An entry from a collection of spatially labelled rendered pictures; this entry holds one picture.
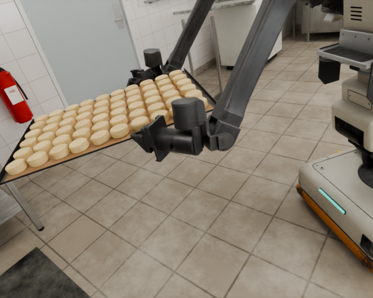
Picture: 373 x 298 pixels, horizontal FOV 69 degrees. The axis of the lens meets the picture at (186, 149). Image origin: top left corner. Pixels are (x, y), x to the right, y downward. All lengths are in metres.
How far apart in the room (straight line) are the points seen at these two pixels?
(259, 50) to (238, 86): 0.08
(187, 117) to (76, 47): 2.52
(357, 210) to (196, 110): 1.07
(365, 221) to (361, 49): 0.73
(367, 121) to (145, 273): 1.29
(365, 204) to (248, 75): 1.05
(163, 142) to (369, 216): 1.08
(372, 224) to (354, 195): 0.18
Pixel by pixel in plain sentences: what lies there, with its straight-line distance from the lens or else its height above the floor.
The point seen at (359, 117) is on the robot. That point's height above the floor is 0.73.
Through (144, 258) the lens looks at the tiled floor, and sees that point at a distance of 1.72.
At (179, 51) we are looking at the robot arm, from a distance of 1.15.
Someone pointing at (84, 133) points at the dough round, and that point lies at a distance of 0.82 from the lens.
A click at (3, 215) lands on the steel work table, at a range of 2.21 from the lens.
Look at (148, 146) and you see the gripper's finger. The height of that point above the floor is 0.99.
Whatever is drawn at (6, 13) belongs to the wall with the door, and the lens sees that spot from 2.78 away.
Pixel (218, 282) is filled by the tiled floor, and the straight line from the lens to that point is 1.54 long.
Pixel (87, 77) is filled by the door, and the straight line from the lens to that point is 3.08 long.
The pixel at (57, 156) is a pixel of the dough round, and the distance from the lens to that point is 0.78.
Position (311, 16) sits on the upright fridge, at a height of 0.39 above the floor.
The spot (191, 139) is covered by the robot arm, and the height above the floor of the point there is 1.02.
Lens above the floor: 1.32
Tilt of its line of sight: 32 degrees down
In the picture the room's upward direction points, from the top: 13 degrees counter-clockwise
